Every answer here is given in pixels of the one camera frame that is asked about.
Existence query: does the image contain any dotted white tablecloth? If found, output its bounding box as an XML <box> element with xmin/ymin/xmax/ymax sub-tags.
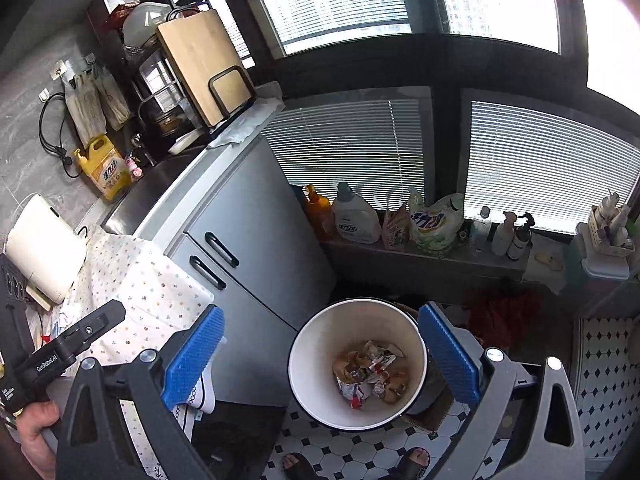
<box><xmin>30</xmin><ymin>230</ymin><xmax>217</xmax><ymax>461</ymax></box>

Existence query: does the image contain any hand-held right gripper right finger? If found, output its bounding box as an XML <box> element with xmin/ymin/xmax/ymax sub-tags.
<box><xmin>417</xmin><ymin>302</ymin><xmax>587</xmax><ymax>480</ymax></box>

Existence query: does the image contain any person's right foot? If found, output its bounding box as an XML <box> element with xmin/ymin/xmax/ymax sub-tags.
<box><xmin>395</xmin><ymin>446</ymin><xmax>432</xmax><ymax>480</ymax></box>

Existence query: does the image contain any person's left foot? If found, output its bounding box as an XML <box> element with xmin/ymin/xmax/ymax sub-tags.
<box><xmin>281</xmin><ymin>451</ymin><xmax>321</xmax><ymax>480</ymax></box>

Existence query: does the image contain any cream air fryer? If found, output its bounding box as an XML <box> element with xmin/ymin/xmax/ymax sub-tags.
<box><xmin>5</xmin><ymin>194</ymin><xmax>87</xmax><ymax>311</ymax></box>

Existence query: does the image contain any white bowl in rack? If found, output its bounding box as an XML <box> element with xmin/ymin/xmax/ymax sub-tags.
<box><xmin>122</xmin><ymin>2</ymin><xmax>173</xmax><ymax>53</ymax></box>

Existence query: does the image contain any white plastic stand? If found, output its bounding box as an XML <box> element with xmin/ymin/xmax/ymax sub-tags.
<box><xmin>574</xmin><ymin>222</ymin><xmax>632</xmax><ymax>282</ymax></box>

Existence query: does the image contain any green white detergent bag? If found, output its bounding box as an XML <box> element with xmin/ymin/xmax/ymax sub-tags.
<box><xmin>407</xmin><ymin>186</ymin><xmax>466</xmax><ymax>257</ymax></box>

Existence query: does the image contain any white counter cloth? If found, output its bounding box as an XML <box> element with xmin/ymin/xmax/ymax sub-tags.
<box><xmin>206</xmin><ymin>94</ymin><xmax>287</xmax><ymax>150</ymax></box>

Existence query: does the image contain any pink refill pouch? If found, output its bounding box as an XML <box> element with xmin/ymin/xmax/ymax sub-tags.
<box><xmin>382</xmin><ymin>204</ymin><xmax>413</xmax><ymax>252</ymax></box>

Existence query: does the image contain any clear plastic wrapper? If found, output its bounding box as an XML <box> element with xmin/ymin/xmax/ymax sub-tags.
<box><xmin>42</xmin><ymin>305</ymin><xmax>93</xmax><ymax>346</ymax></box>

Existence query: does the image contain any orange bottle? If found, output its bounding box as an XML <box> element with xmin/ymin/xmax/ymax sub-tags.
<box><xmin>303</xmin><ymin>184</ymin><xmax>335</xmax><ymax>242</ymax></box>

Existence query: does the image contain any yellow detergent bottle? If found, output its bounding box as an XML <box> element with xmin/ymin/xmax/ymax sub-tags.
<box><xmin>74</xmin><ymin>134</ymin><xmax>132</xmax><ymax>204</ymax></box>

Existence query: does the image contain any person's foot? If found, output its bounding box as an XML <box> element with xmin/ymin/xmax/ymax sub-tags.
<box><xmin>395</xmin><ymin>446</ymin><xmax>432</xmax><ymax>480</ymax></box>
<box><xmin>281</xmin><ymin>451</ymin><xmax>321</xmax><ymax>480</ymax></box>

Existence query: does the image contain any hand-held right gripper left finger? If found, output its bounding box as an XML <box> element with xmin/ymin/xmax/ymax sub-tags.
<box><xmin>55</xmin><ymin>305</ymin><xmax>227</xmax><ymax>480</ymax></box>

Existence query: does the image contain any wooden cutting board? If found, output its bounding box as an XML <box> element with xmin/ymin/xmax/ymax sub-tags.
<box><xmin>156</xmin><ymin>9</ymin><xmax>257</xmax><ymax>128</ymax></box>

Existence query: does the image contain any hanging black cable loop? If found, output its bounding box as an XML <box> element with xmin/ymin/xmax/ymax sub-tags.
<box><xmin>39</xmin><ymin>91</ymin><xmax>82</xmax><ymax>179</ymax></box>

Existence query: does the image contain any white toiletry basket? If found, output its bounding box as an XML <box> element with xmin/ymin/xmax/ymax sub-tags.
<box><xmin>587</xmin><ymin>191</ymin><xmax>635</xmax><ymax>257</ymax></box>

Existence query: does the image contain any red cloth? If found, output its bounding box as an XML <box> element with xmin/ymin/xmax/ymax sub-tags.
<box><xmin>467</xmin><ymin>287</ymin><xmax>543</xmax><ymax>348</ymax></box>

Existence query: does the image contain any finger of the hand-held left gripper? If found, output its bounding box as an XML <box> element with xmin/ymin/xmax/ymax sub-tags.
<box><xmin>54</xmin><ymin>299</ymin><xmax>127</xmax><ymax>362</ymax></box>

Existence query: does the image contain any steel pot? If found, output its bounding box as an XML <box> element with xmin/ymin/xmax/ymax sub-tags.
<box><xmin>150</xmin><ymin>105</ymin><xmax>191</xmax><ymax>134</ymax></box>

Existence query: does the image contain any brown paper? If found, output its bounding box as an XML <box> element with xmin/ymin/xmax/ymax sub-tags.
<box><xmin>334</xmin><ymin>340</ymin><xmax>408</xmax><ymax>403</ymax></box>

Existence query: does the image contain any dark pump bottle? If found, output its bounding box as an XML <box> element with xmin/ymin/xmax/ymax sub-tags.
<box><xmin>507</xmin><ymin>211</ymin><xmax>535</xmax><ymax>262</ymax></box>

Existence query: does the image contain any white round waste bin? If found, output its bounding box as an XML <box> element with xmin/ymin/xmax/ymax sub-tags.
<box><xmin>288</xmin><ymin>298</ymin><xmax>430</xmax><ymax>433</ymax></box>

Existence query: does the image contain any white window blind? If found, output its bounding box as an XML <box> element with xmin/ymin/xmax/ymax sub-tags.
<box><xmin>462</xmin><ymin>100</ymin><xmax>640</xmax><ymax>236</ymax></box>
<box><xmin>260</xmin><ymin>97</ymin><xmax>433</xmax><ymax>198</ymax></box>

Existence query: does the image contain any grey cabinet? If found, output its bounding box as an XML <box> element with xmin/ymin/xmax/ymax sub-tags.
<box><xmin>134</xmin><ymin>132</ymin><xmax>337</xmax><ymax>407</ymax></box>

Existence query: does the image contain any white detergent jug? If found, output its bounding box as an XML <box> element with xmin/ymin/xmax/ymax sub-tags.
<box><xmin>331</xmin><ymin>181</ymin><xmax>382</xmax><ymax>246</ymax></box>

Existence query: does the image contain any clear small bottle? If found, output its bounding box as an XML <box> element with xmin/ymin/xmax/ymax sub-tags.
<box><xmin>470</xmin><ymin>206</ymin><xmax>493</xmax><ymax>252</ymax></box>

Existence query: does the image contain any person's left hand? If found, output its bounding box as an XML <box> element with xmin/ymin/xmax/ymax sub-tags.
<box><xmin>16</xmin><ymin>400</ymin><xmax>62</xmax><ymax>480</ymax></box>

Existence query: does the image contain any steel sink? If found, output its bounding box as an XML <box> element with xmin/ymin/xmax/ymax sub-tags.
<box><xmin>102</xmin><ymin>146</ymin><xmax>208</xmax><ymax>237</ymax></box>

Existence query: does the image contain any white pump bottle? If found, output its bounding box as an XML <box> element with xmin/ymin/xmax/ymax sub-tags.
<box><xmin>491</xmin><ymin>211</ymin><xmax>517</xmax><ymax>257</ymax></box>

